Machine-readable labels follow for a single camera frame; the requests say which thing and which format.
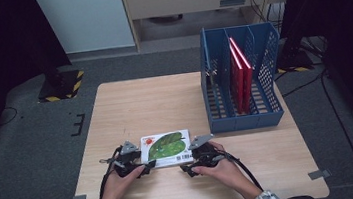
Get plain red hardcover book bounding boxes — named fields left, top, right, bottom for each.
left=229, top=35, right=260, bottom=116

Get thin looped floor cable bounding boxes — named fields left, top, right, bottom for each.
left=0, top=106, right=20, bottom=128

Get person's left hand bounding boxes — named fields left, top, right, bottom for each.
left=99, top=162, right=151, bottom=199

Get long black floor cable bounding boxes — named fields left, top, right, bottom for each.
left=318, top=65, right=353, bottom=199

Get white board panel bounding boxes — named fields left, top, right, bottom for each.
left=33, top=0, right=136, bottom=58

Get blue plastic file rack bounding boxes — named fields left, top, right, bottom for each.
left=195, top=18, right=291, bottom=135

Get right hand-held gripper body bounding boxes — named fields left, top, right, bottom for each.
left=187, top=131, right=229, bottom=171

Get short black floor cable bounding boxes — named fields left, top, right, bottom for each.
left=279, top=71, right=328, bottom=99

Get person's right hand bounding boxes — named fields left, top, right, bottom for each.
left=188, top=138, right=246, bottom=193

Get white picture book with leaf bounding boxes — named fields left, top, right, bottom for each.
left=137, top=128, right=195, bottom=171

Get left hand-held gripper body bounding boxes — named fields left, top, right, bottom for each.
left=97, top=139, right=146, bottom=181

